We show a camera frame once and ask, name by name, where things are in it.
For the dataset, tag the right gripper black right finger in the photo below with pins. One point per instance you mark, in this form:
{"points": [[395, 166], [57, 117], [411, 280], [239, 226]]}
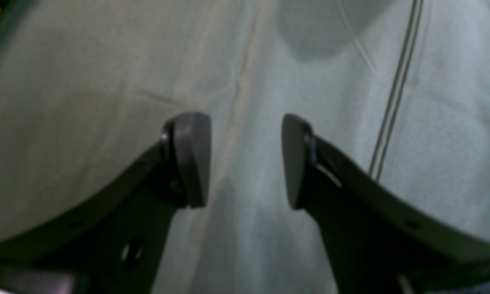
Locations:
{"points": [[375, 242]]}

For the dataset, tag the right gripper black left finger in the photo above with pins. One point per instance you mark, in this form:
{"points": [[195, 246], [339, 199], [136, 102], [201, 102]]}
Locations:
{"points": [[113, 242]]}

